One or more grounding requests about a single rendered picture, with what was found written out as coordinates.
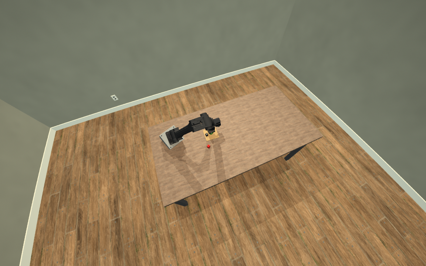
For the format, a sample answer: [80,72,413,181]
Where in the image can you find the tan flat mat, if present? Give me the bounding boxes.
[203,128,219,141]

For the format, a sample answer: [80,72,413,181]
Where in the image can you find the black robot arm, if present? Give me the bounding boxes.
[165,112,221,145]

